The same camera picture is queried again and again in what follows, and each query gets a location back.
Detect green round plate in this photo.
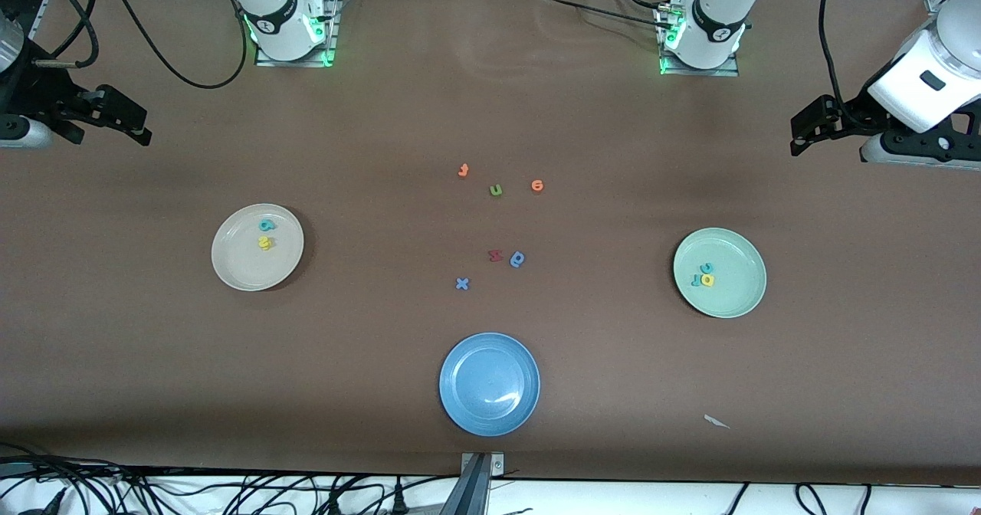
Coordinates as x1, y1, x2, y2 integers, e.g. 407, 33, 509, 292
673, 227, 768, 320

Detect beige round plate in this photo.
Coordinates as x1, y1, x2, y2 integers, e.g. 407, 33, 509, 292
211, 203, 305, 293

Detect brown table cover sheet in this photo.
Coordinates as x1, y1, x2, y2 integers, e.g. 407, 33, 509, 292
0, 0, 981, 489

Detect blue round plate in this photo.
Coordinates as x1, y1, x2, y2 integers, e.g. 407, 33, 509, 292
438, 332, 542, 438

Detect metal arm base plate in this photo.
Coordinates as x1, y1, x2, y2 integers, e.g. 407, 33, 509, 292
254, 0, 339, 68
657, 5, 741, 78

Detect black base power cable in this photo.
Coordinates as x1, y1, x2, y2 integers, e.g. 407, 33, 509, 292
536, 0, 677, 29

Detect tangled black floor cables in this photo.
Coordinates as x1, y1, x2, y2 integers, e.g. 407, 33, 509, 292
0, 442, 461, 515

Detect looped black cable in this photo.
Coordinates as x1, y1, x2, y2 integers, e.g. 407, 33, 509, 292
796, 483, 830, 515

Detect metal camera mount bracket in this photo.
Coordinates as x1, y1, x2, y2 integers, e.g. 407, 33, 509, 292
437, 451, 507, 515

